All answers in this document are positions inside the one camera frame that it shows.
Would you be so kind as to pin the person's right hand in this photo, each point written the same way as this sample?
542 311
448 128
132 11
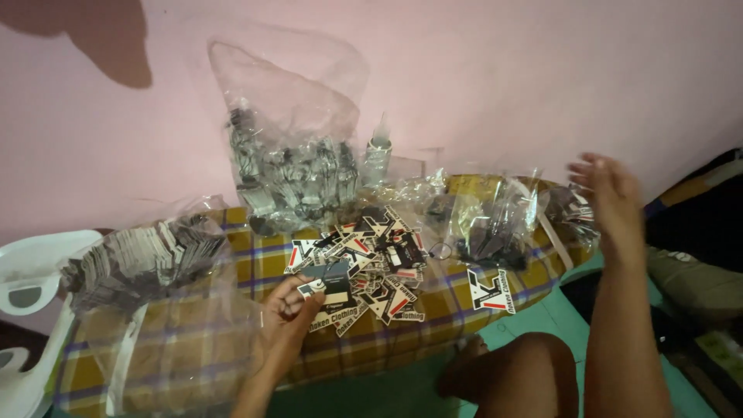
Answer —
618 209

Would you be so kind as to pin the person's left hand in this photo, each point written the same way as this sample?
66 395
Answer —
281 331

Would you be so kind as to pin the person's right fingers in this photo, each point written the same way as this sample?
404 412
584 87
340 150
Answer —
587 169

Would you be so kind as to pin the black hang tag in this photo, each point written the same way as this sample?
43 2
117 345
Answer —
338 290

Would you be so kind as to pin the crumpled clear bag with tags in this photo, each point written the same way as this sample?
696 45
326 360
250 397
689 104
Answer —
572 212

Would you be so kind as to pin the clear bag of dark tags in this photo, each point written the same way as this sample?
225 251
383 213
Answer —
493 232

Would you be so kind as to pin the single white printed hang tag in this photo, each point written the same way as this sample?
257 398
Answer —
490 290

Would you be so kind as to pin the olive green cloth item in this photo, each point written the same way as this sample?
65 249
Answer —
693 284

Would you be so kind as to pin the empty crumpled clear bag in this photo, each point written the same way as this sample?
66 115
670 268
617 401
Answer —
406 188

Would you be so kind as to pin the person's leg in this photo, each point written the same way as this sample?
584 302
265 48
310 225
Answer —
522 377

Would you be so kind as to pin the pile of printed hang tags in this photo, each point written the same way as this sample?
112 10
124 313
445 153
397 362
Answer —
380 261

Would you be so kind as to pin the yellow plaid cloth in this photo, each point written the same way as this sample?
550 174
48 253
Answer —
371 348

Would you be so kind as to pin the tall clear bag of tags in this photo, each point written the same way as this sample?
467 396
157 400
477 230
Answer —
290 168

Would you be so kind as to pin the clear bag with tag stack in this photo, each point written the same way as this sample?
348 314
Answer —
145 261

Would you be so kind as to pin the white plastic stool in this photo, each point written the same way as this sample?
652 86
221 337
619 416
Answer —
32 273

